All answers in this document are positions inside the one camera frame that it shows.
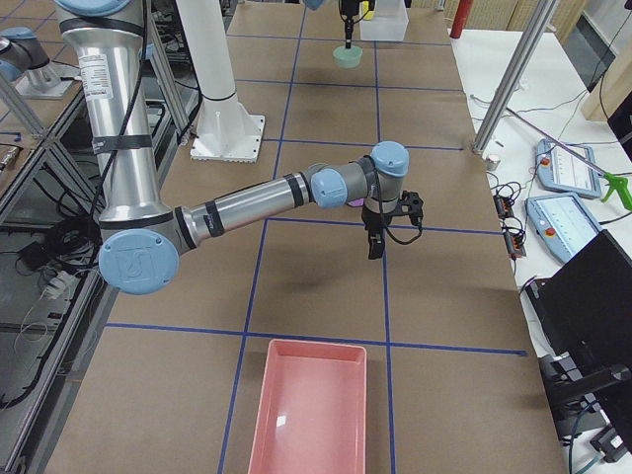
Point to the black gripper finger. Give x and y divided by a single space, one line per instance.
349 30
375 246

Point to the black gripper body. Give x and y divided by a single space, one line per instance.
374 220
348 11

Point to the mint green bowl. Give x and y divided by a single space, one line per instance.
347 57

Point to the clear plastic storage box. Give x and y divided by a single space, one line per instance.
388 22

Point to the purple cloth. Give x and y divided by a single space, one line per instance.
356 203

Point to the blue teach pendant near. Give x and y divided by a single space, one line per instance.
563 222

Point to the blue teach pendant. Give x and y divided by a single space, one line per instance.
560 171
563 222

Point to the pink plastic bin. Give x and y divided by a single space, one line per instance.
312 409

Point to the blue teach pendant far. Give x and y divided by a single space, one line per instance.
560 171

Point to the black computer monitor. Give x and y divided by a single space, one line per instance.
585 312

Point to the white camera pole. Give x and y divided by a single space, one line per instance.
225 130

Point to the aluminium frame post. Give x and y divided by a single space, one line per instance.
523 51

